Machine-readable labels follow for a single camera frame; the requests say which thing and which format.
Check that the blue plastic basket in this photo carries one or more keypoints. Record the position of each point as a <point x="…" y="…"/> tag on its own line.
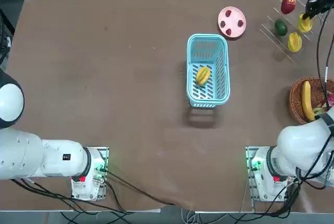
<point x="208" y="45"/>

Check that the clear acrylic stepped stand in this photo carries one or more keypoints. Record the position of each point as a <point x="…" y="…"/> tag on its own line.
<point x="271" y="36"/>

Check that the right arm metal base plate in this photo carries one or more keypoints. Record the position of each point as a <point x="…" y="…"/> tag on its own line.
<point x="250" y="195"/>

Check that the yellow banana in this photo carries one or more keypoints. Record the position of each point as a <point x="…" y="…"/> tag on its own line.
<point x="306" y="98"/>

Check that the green avocado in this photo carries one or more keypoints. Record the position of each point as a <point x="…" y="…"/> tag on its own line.
<point x="281" y="27"/>

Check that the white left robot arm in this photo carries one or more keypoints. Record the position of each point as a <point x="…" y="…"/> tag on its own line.
<point x="52" y="158"/>

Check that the red strawberry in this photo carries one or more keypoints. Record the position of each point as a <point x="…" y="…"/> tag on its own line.
<point x="240" y="22"/>
<point x="229" y="32"/>
<point x="223" y="23"/>
<point x="228" y="13"/>

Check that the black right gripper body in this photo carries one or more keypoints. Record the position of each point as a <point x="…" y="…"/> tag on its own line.
<point x="317" y="7"/>

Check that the red apple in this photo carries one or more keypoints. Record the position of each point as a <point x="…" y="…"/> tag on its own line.
<point x="288" y="6"/>

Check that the pink dragon fruit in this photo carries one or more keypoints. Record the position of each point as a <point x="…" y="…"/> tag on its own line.
<point x="331" y="101"/>

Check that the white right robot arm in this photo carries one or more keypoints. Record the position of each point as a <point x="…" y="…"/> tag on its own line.
<point x="295" y="140"/>

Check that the pink round plate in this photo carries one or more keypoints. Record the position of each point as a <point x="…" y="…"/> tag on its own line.
<point x="232" y="23"/>

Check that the yellow star fruit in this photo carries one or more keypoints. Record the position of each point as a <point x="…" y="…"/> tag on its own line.
<point x="304" y="26"/>
<point x="203" y="76"/>
<point x="294" y="42"/>

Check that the brown wicker basket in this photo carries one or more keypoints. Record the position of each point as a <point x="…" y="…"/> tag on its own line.
<point x="296" y="98"/>

